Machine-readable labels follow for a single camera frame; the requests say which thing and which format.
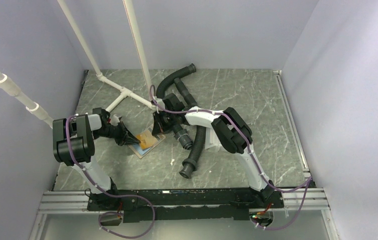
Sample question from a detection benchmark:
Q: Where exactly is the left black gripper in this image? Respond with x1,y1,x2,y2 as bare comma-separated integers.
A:
93,121,140,147

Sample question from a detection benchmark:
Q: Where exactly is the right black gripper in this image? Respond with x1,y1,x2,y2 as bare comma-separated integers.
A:
152,109,177,136

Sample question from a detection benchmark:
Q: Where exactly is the tan leather card holder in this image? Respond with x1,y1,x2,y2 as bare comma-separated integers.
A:
129,124,166,159

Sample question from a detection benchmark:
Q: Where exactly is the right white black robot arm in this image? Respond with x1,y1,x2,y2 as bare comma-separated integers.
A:
152,94,275,208

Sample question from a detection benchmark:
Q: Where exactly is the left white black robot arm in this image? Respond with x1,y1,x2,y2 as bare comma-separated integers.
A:
52,107,140,210

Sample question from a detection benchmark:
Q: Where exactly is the clear plastic card tray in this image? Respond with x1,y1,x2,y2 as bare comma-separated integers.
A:
205,128,224,153

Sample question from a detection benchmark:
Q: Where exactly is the left black corrugated hose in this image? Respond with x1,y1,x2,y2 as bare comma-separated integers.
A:
155,63,197,152

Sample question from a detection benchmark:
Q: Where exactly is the black corrugated hose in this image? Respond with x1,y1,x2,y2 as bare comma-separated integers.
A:
155,63,197,152
174,77,208,180

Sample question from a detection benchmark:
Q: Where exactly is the right black corrugated hose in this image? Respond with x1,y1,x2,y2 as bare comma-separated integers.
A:
174,77,208,180

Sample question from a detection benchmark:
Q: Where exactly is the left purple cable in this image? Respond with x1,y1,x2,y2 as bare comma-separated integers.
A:
65,114,156,240

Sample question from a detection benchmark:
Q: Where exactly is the purple cable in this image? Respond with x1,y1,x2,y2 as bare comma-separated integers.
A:
149,84,313,232
65,114,156,240

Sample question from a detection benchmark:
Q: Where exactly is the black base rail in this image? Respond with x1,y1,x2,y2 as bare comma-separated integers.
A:
87,187,284,223

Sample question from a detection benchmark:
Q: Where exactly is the white PVC pipe frame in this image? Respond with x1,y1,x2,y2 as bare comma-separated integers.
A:
0,0,159,128

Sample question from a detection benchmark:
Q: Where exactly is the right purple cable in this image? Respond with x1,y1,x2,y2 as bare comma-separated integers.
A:
149,84,313,232

